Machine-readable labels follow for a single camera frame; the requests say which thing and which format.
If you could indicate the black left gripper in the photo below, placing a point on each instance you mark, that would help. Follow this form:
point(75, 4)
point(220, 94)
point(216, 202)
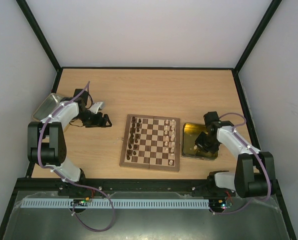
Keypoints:
point(97, 123)

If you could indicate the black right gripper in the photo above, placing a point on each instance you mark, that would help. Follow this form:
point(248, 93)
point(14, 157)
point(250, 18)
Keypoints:
point(202, 140)

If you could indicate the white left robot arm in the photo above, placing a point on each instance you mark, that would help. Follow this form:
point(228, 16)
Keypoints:
point(46, 144)

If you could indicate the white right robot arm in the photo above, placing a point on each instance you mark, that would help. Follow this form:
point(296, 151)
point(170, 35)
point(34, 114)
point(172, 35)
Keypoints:
point(255, 171)

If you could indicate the wooden chess board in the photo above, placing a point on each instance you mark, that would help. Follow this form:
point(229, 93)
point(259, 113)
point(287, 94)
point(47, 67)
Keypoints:
point(159, 142)

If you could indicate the gold metal tin tray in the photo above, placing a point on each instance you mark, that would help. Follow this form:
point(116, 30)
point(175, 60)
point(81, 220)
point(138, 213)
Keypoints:
point(190, 132)

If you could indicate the silver metal tray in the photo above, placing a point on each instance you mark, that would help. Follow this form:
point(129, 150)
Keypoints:
point(45, 107)

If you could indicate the black frame rail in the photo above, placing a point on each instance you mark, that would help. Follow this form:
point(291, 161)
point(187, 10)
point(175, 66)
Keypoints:
point(197, 187)

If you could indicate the white slotted cable duct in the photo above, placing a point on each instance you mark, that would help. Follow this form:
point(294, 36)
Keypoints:
point(62, 203)

